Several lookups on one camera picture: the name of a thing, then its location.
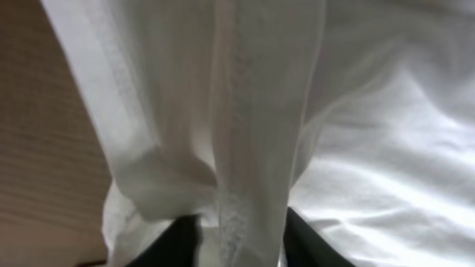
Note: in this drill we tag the white t-shirt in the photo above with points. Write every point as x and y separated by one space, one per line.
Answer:
358 115

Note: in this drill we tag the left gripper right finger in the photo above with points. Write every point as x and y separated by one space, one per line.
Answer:
305 248

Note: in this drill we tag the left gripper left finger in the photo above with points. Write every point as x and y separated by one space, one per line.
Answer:
177 246

